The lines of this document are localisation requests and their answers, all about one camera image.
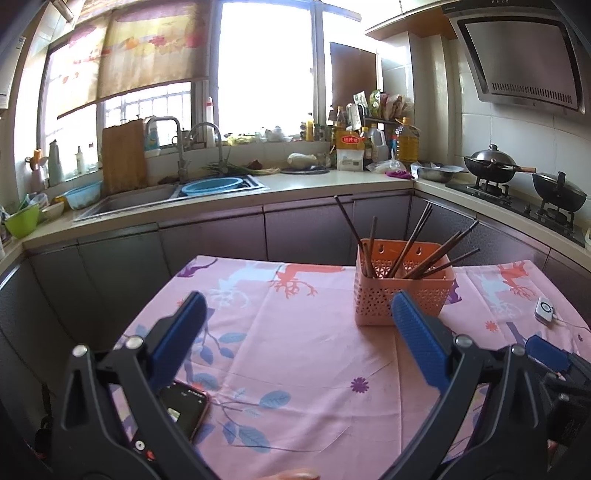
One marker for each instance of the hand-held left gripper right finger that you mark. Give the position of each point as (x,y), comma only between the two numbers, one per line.
(418,337)

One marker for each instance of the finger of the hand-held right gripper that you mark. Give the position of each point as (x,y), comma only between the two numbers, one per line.
(547,353)

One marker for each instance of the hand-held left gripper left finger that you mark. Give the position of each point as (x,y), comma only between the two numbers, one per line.
(180,332)

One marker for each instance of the pink plastic utensil basket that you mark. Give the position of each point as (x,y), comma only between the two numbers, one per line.
(383,295)

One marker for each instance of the bundle of brown chopsticks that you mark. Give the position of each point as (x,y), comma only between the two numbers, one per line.
(415,235)

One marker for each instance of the white remote fob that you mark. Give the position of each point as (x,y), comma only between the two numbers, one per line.
(545,309)

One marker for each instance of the black smartphone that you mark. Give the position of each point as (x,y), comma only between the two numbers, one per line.
(187,406)

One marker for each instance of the pink floral tablecloth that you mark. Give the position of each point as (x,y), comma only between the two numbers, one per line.
(300,346)

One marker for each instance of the chopsticks in basket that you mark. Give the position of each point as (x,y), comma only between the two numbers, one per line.
(348,226)

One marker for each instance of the steel kitchen sink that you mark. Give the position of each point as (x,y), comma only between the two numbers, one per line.
(134,198)

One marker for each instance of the black gas stove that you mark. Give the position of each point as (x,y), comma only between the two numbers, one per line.
(521,207)

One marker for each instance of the blue plastic basin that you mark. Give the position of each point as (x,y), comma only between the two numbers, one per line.
(207,187)

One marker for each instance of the grey kitchen base cabinets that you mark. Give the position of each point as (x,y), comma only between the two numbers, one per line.
(304,226)

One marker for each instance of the black wok with lid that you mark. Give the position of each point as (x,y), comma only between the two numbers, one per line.
(558,191)
(491,161)

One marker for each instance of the purple cloth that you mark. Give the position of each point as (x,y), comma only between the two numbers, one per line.
(399,174)

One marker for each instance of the metal bowl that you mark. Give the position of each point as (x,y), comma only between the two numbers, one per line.
(436,174)

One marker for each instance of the blue plastic colander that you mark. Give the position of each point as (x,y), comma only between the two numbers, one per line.
(83,196)

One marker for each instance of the clear plastic bag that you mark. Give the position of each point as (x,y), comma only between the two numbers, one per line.
(383,167)

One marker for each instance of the white bowl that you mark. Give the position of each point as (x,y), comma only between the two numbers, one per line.
(53,212)

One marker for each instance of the green onions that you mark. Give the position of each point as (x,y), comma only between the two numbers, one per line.
(249,170)

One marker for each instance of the square metal faucet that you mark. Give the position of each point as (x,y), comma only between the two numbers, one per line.
(181,152)

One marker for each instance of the wooden cutting board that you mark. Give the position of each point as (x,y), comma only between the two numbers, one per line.
(123,157)

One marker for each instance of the arched metal faucet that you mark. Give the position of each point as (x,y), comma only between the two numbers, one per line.
(223,152)

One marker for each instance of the green plastic bowl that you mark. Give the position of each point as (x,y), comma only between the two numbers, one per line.
(22,224)

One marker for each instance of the yellow cooking oil bottle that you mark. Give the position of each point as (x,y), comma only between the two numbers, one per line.
(407,145)

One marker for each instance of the red label seasoning bottle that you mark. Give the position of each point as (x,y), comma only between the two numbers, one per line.
(349,157)

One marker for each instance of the white plastic jug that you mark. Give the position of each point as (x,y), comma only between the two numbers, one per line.
(377,147)

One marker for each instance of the dish soap bottle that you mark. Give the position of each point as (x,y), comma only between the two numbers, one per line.
(151,141)

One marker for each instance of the small clear bottle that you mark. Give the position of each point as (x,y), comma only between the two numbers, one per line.
(81,161)

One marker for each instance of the dark round plate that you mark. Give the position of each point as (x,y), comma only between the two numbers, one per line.
(304,171)

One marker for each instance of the pale tall flask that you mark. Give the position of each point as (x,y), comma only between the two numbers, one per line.
(55,164)

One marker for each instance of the white radish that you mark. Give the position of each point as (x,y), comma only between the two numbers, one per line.
(302,159)

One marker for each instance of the row of small seasoning bottles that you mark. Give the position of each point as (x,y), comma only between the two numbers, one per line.
(310,131)

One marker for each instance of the shelf of seasoning packets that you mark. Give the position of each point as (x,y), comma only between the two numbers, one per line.
(383,104)

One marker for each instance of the patterned window blind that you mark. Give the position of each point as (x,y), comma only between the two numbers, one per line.
(138,50)

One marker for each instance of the steel range hood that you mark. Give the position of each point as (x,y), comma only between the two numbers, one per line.
(521,50)

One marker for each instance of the wooden wall cabinet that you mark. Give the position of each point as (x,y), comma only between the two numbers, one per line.
(415,25)

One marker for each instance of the white wall appliance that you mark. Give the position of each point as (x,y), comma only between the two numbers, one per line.
(9,69)

